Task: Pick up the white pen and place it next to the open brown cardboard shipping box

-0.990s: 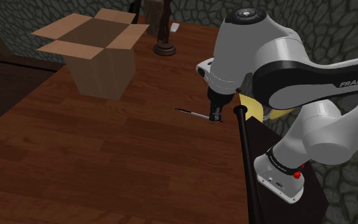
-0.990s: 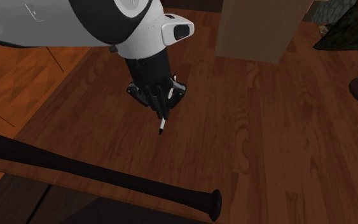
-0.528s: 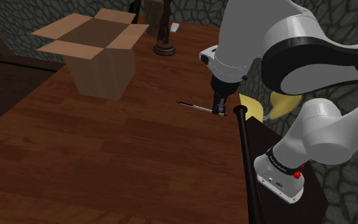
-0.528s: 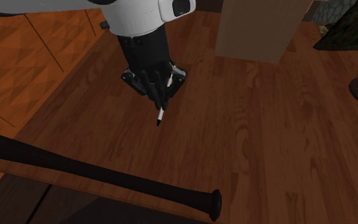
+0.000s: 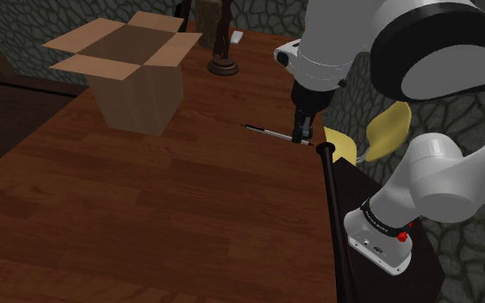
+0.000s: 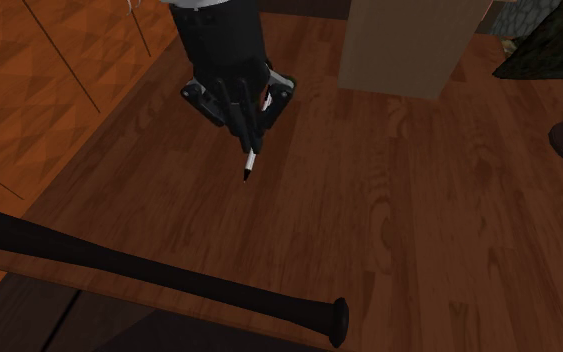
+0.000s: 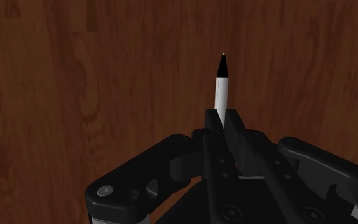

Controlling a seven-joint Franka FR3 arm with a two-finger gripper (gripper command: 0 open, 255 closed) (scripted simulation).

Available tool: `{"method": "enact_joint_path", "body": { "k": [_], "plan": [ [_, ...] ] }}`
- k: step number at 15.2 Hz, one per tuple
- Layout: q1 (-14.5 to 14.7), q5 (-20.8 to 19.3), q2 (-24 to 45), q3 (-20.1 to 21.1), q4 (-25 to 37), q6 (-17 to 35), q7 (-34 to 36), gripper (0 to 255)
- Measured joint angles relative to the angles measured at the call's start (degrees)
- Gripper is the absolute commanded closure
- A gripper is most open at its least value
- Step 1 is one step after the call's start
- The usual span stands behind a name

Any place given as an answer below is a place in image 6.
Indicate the tan rectangular box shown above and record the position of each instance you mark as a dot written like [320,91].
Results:
[408,44]

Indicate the dark green mossy object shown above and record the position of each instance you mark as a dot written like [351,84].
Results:
[554,48]

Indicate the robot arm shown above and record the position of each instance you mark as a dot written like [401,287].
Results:
[198,3]

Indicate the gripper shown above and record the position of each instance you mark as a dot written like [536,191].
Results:
[217,44]

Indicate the white and black pen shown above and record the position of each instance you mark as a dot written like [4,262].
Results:
[250,162]

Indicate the black baseball bat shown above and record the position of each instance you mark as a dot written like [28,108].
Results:
[174,280]

